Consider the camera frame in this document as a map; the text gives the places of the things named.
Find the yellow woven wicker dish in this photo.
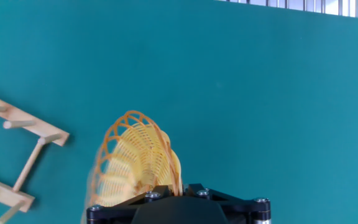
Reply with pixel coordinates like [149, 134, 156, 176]
[81, 110, 185, 224]

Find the wooden peg dish rack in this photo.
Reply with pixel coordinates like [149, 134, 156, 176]
[0, 89, 70, 224]

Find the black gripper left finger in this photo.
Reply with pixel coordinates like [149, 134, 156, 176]
[85, 185, 175, 224]

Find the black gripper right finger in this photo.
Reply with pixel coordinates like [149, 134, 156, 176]
[183, 182, 272, 224]

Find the green table mat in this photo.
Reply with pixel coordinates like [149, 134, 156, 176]
[0, 0, 358, 224]

